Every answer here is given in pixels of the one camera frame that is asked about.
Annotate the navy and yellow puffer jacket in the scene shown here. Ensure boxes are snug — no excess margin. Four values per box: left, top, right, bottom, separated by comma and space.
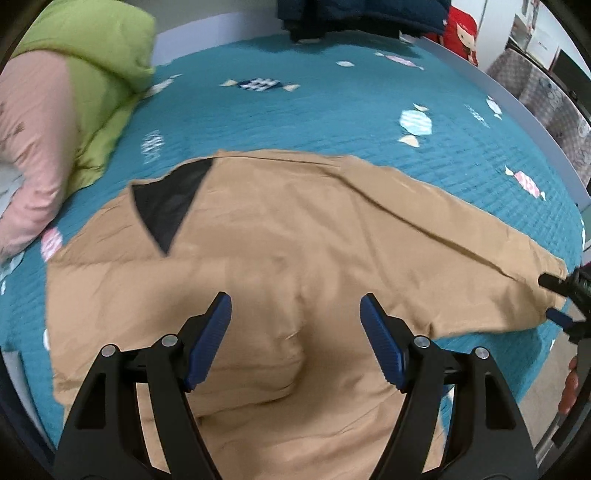
276, 0, 451, 42

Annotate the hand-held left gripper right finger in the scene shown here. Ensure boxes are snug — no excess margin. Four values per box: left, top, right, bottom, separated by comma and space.
359, 293, 540, 480

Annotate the red plush doll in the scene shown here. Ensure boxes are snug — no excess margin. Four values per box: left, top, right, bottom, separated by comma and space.
427, 6, 480, 65

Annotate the person's right hand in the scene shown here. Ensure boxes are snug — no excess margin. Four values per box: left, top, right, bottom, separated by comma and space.
558, 355, 580, 416

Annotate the grey patterned chair cover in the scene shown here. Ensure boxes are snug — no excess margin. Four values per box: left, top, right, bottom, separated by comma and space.
487, 48, 591, 176

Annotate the green quilt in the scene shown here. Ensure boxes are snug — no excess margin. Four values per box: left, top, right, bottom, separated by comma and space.
11, 0, 158, 190

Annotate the tan jacket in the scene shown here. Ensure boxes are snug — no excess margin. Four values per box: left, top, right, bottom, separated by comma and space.
45, 148, 570, 480

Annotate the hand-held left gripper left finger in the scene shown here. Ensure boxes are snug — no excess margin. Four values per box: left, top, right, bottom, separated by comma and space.
54, 292, 232, 480

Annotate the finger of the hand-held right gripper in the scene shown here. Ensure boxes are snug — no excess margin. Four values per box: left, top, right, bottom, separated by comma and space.
538, 270, 591, 297
546, 308, 591, 345

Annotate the teal candy print bedspread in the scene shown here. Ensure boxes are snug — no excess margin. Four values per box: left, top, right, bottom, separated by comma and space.
0, 34, 587, 444

